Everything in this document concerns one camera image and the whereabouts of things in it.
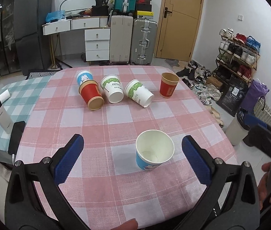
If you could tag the woven basket bag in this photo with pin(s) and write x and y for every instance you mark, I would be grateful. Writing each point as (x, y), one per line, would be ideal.
(262, 111)

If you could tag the silver aluminium suitcase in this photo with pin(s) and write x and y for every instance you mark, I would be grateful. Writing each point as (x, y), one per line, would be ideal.
(143, 41)

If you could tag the white trash bin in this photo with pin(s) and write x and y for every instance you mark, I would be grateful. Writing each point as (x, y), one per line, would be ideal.
(237, 129)

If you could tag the blue plastic bag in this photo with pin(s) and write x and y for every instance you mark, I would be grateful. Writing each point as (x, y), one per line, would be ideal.
(55, 16)

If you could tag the upright red paper cup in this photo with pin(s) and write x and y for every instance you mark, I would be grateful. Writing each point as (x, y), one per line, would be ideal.
(168, 84)

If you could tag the person's left hand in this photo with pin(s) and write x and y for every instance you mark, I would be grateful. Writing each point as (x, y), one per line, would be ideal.
(129, 225)

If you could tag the teal checkered tablecloth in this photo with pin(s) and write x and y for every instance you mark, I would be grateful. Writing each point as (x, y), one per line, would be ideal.
(23, 97)

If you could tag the pink checkered tablecloth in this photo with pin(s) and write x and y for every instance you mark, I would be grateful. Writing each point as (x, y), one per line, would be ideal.
(105, 186)

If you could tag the green white cup right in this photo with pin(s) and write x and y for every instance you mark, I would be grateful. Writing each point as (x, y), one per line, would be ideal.
(136, 91)

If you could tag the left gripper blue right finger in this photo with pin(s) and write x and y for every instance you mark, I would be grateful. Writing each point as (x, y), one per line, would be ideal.
(230, 200)

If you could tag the blue bunny paper cup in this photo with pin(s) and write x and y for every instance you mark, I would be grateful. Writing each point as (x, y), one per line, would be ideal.
(153, 148)

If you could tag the small blue paper cup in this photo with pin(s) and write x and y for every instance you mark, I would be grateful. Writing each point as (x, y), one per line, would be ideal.
(83, 76)

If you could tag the red paper cup lying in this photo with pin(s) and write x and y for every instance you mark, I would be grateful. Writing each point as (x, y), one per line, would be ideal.
(91, 94)

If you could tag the beige suitcase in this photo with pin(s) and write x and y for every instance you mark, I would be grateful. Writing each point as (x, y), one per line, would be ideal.
(120, 39)

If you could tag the purple bag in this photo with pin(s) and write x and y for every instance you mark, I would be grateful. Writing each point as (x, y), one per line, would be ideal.
(255, 91)

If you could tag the wooden door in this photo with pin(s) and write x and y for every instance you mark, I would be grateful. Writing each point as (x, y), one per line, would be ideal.
(178, 26)

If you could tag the white desk with drawers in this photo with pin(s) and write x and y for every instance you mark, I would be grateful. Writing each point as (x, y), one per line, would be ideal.
(87, 35)

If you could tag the person's right hand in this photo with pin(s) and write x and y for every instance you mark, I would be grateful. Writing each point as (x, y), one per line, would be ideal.
(262, 189)

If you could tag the white power bank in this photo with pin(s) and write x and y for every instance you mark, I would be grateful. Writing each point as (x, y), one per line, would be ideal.
(5, 121)

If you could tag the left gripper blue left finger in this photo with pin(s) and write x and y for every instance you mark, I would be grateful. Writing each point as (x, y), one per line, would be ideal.
(34, 199)

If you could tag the green white cup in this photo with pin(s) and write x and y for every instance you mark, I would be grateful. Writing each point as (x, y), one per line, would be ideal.
(112, 88)
(136, 91)

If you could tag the dark grey refrigerator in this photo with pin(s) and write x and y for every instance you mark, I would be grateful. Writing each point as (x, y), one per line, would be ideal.
(31, 44)

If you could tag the shoe rack with shoes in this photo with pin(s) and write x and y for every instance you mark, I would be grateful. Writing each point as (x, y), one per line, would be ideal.
(238, 57)

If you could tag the green white cup middle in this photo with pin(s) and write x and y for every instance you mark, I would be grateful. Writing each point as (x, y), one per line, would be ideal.
(112, 88)

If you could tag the stacked shoe boxes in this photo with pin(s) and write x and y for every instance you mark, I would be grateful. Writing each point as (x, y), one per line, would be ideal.
(143, 10)

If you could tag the black smartphone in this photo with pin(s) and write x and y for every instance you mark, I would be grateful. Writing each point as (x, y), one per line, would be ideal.
(15, 138)

